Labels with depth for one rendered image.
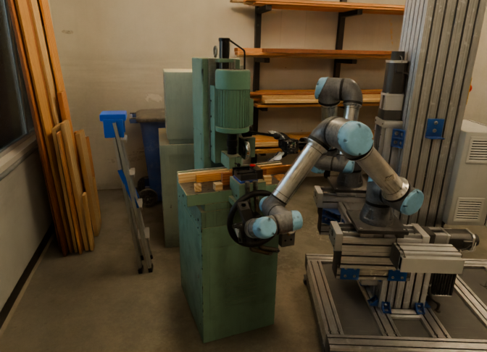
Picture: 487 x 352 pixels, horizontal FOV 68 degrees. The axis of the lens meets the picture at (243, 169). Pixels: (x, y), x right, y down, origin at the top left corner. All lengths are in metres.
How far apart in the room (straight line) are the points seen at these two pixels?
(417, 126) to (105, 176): 3.43
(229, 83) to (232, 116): 0.16
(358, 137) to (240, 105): 0.68
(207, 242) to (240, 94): 0.76
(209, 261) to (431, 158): 1.21
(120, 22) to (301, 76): 2.07
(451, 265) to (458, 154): 0.52
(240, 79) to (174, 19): 2.47
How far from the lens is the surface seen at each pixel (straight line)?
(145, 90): 4.19
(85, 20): 4.23
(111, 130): 2.49
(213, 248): 1.92
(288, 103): 3.96
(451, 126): 1.95
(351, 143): 1.33
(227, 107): 1.81
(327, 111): 2.04
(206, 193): 1.78
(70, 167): 3.00
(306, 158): 1.44
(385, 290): 2.21
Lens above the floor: 1.56
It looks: 18 degrees down
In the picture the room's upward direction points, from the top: 1 degrees clockwise
